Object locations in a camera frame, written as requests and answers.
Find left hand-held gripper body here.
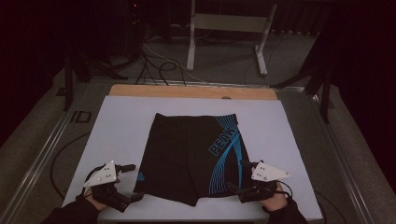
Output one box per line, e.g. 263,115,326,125
83,161,132,214

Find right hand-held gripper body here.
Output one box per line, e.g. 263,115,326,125
237,161,291,203

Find black shorts with blue stripes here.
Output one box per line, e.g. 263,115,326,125
134,112,254,207

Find person's left hand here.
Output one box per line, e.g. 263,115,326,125
83,190,108,213

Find person's right hand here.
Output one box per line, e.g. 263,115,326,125
261,183,289,213

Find black tripod stand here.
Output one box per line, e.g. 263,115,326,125
63,50,129,112
270,60,333,124

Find dark equipment rack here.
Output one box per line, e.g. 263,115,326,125
123,0,148,59

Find white metal stand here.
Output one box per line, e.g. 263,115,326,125
186,0,278,77

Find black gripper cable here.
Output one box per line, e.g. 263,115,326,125
276,179,294,200
81,163,107,189

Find long black floor cable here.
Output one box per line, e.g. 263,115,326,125
49,132,92,201
313,189,345,224

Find aluminium frame rail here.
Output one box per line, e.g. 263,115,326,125
306,90,376,224
0,83,92,224
136,78,306,93

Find black floor cable tangle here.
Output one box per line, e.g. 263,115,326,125
134,50,188,87

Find white floor cable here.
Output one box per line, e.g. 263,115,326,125
142,42,206,84

